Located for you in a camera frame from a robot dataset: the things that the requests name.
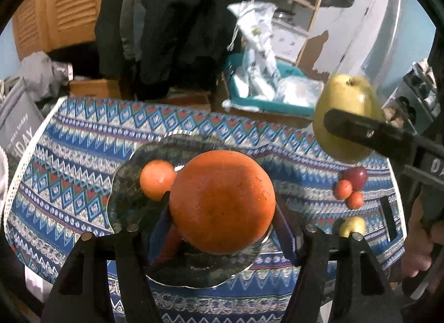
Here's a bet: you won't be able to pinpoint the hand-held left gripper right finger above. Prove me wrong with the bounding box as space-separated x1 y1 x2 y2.
272 201 405 323

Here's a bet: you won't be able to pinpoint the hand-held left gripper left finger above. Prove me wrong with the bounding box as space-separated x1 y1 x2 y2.
42 200 174 323

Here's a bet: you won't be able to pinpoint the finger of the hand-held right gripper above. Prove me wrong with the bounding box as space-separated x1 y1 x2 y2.
323 108 415 157

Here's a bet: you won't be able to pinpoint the dark glass bowl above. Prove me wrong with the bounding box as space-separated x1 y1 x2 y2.
107 132 274 289

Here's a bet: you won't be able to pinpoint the yellow pear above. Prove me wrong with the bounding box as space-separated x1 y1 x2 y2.
339 216 366 238
313 74 385 164

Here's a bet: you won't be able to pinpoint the large orange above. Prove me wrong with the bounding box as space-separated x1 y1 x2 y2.
169 150 276 254
139 160 177 201

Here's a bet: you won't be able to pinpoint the small tangerine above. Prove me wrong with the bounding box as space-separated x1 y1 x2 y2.
334 179 353 200
346 191 365 210

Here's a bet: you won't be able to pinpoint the person's right hand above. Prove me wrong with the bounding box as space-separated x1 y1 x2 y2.
402 191 436 279

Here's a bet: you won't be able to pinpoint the clear plastic bag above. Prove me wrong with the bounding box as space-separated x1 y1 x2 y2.
276 76 325 108

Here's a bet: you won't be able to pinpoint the white shoe rack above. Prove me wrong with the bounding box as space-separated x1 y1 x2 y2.
382 61 438 136

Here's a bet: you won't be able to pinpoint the grey door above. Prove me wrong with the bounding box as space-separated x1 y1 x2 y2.
302 0 399 77

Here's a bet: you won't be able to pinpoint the teal plastic crate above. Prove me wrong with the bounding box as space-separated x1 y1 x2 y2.
222 54 325 117

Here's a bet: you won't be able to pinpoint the blue patterned tablecloth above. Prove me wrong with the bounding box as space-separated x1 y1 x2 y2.
3 96 406 323

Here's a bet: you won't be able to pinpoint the white rice bag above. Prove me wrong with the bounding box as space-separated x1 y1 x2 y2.
227 1 281 98

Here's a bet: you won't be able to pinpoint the wooden shelf rack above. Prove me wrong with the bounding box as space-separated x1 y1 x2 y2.
248 0 334 67

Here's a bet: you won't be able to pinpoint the low wooden box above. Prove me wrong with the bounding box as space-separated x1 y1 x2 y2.
69 78 122 99

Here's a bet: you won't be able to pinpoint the white cloth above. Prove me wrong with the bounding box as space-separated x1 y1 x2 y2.
0 149 11 202

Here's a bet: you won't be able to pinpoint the grey tote bag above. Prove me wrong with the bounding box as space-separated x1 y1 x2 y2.
0 76 46 171

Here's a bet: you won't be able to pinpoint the grey clothes pile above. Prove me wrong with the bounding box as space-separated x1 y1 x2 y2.
17 51 73 101

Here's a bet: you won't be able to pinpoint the black hanging jacket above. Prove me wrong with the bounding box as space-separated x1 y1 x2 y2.
95 0 250 101

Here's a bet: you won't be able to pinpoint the wooden louvred wardrobe doors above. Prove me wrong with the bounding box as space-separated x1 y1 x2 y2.
12 0 115 60

